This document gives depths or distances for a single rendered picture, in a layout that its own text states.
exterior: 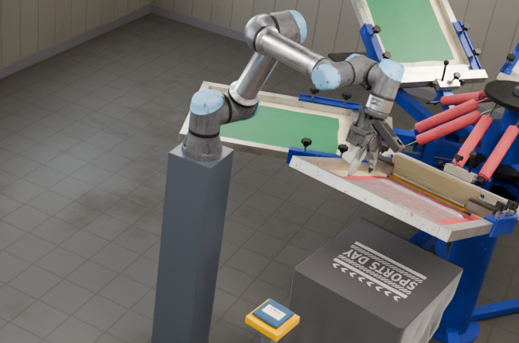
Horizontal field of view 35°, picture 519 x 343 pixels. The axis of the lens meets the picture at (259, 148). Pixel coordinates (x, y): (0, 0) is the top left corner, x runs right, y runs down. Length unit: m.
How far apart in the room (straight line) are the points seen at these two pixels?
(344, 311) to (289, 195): 2.35
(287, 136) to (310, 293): 1.05
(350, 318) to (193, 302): 0.72
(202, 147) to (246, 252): 1.71
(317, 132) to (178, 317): 1.11
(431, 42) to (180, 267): 1.97
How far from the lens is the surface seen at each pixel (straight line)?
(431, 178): 3.15
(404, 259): 3.13
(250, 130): 3.78
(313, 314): 2.99
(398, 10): 4.53
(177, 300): 3.36
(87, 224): 4.72
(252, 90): 2.94
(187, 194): 3.07
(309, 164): 2.69
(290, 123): 3.91
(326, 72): 2.37
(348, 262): 3.04
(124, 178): 5.15
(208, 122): 2.94
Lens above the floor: 2.69
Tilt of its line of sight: 28 degrees down
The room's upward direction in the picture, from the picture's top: 9 degrees clockwise
